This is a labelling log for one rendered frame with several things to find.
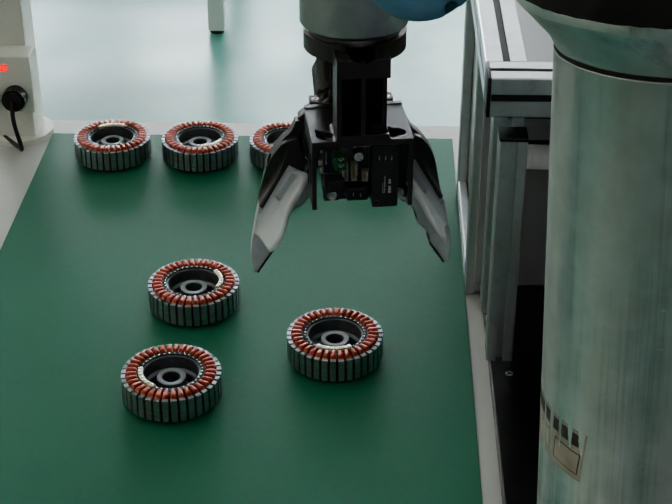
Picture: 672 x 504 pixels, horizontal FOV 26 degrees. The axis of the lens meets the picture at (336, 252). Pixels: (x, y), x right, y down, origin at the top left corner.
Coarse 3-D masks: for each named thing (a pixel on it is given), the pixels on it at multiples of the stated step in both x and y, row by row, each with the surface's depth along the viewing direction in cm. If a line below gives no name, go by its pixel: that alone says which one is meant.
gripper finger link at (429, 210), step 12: (420, 168) 107; (420, 180) 108; (420, 192) 107; (432, 192) 108; (420, 204) 106; (432, 204) 109; (444, 204) 109; (420, 216) 109; (432, 216) 106; (444, 216) 109; (432, 228) 110; (444, 228) 108; (432, 240) 111; (444, 240) 106; (444, 252) 111
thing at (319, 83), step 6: (318, 60) 102; (312, 66) 111; (318, 66) 102; (324, 66) 102; (312, 72) 111; (318, 72) 103; (324, 72) 102; (318, 78) 103; (324, 78) 102; (318, 84) 103; (324, 84) 102; (318, 90) 105; (324, 90) 104
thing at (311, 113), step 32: (352, 64) 96; (384, 64) 96; (320, 96) 105; (352, 96) 100; (384, 96) 99; (320, 128) 100; (352, 128) 100; (384, 128) 100; (320, 160) 104; (352, 160) 101; (384, 160) 100; (352, 192) 102; (384, 192) 101
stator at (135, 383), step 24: (144, 360) 165; (168, 360) 166; (192, 360) 165; (216, 360) 165; (144, 384) 160; (168, 384) 162; (192, 384) 161; (216, 384) 161; (144, 408) 160; (168, 408) 159; (192, 408) 159
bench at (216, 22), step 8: (208, 0) 447; (216, 0) 447; (224, 0) 451; (208, 8) 449; (216, 8) 449; (224, 8) 451; (208, 16) 450; (216, 16) 450; (224, 16) 451; (208, 24) 451; (216, 24) 451; (224, 24) 452; (216, 32) 453
